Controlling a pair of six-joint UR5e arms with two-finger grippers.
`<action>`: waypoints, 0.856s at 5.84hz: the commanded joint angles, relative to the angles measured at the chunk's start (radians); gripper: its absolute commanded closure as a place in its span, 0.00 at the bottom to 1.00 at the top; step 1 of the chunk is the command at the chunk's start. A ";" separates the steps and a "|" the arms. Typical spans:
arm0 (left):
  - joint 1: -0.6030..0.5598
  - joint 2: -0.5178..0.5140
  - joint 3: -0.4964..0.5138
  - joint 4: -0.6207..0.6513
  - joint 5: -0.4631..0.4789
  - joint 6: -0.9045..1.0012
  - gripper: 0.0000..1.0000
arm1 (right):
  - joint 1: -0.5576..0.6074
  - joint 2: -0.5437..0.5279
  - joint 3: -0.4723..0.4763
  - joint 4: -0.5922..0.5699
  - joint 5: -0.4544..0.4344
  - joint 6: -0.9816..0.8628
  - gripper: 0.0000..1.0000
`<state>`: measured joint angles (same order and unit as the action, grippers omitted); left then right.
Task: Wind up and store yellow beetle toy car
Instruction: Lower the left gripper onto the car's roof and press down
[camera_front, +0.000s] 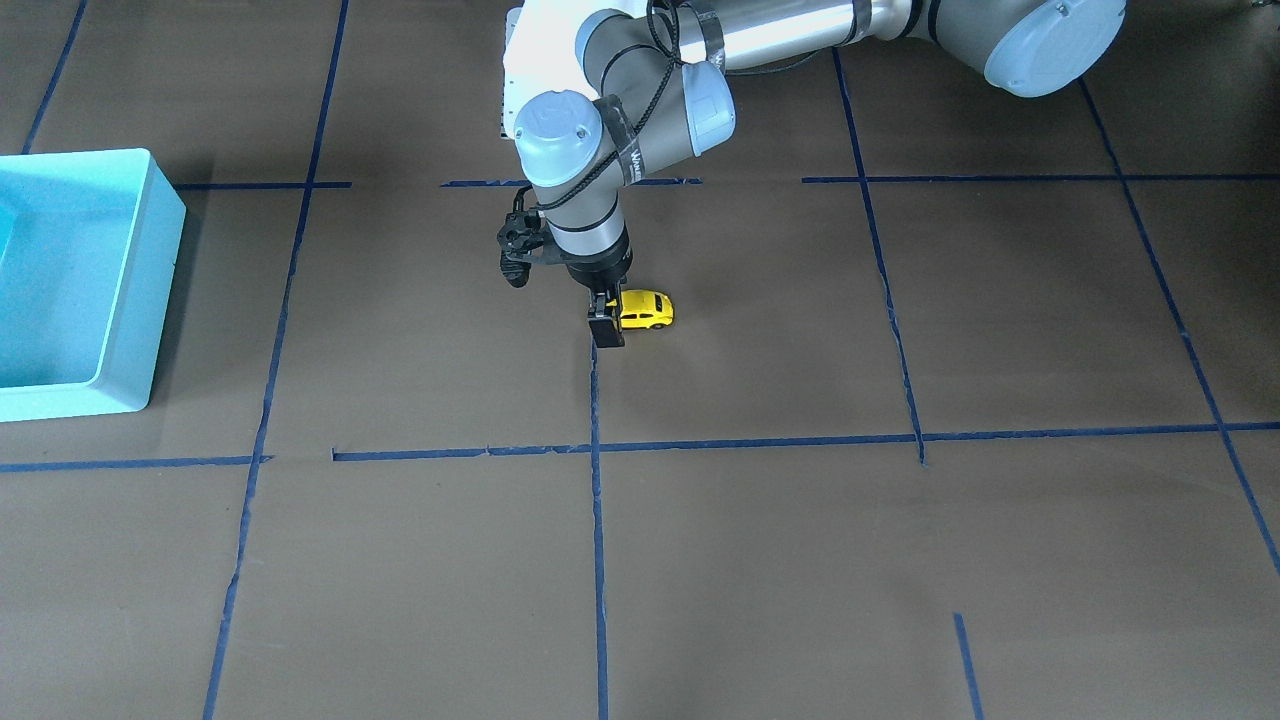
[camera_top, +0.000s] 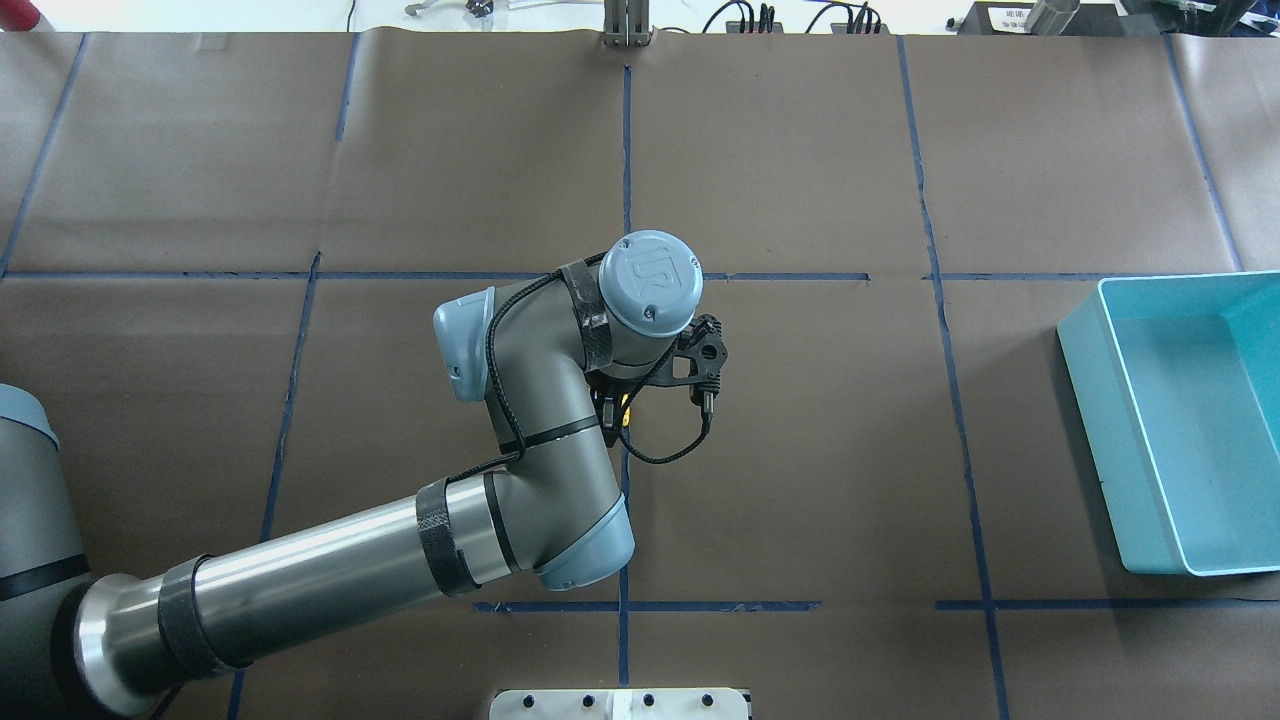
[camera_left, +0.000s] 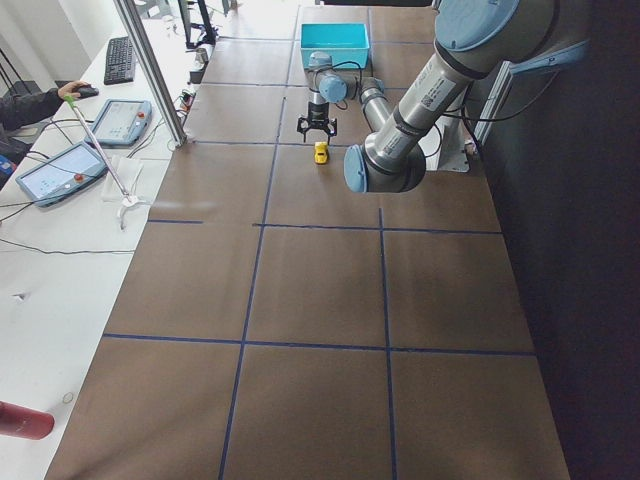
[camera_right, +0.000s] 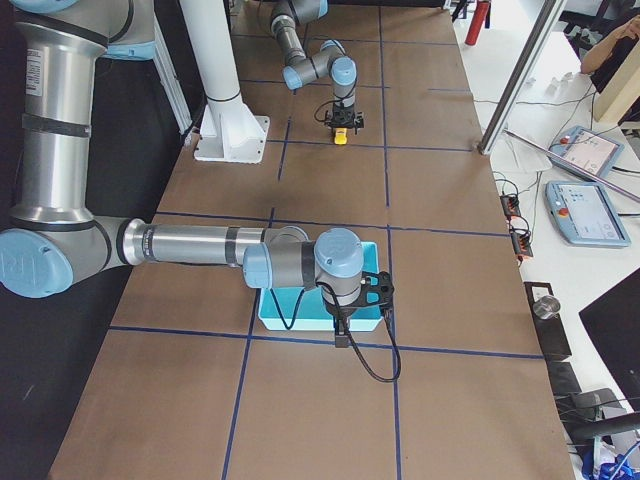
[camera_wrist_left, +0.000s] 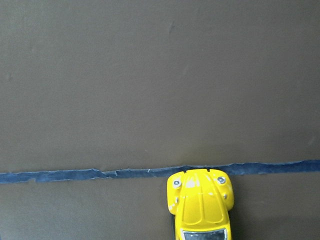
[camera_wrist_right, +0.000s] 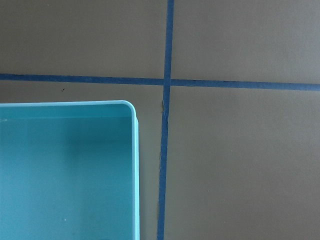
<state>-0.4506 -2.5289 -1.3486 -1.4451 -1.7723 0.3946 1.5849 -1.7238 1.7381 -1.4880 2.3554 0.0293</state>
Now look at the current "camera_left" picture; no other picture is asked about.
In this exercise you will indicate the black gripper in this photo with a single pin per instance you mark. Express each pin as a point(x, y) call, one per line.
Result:
point(316, 112)

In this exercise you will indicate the yellow beetle toy car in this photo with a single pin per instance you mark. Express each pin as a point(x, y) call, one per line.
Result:
point(321, 152)

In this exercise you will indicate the operator forearm dark sleeve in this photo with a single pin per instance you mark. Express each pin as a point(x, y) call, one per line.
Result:
point(19, 111)

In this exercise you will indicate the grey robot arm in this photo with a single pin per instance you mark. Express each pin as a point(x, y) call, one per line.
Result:
point(471, 38)

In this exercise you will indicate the operator hand on mouse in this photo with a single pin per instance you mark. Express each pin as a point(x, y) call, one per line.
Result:
point(72, 89)

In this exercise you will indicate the turquoise plastic storage bin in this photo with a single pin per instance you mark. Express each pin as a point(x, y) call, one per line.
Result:
point(344, 42)

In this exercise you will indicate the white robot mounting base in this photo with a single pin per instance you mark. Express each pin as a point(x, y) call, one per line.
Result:
point(446, 146)

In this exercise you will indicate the small metal cup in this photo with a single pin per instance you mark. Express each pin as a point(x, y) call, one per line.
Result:
point(201, 55)

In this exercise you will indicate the far teach pendant tablet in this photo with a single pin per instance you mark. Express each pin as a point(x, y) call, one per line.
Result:
point(120, 123)

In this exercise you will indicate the teach pendant tablet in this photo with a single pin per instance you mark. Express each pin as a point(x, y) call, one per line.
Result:
point(120, 123)
point(64, 175)

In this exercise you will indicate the white folded cloth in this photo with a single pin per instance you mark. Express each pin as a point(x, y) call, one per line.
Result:
point(128, 171)

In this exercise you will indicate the black computer keyboard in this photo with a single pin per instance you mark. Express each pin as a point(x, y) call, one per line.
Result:
point(119, 61)

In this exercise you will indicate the black computer mouse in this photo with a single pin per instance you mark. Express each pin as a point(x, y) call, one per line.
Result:
point(86, 92)

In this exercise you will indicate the near teach pendant tablet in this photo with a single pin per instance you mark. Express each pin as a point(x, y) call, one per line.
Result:
point(64, 175)

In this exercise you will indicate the red cylindrical bottle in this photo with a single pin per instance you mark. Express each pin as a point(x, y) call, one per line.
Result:
point(22, 422)

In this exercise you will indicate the grabber stick green handle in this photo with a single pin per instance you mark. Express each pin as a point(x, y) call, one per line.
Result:
point(129, 200)

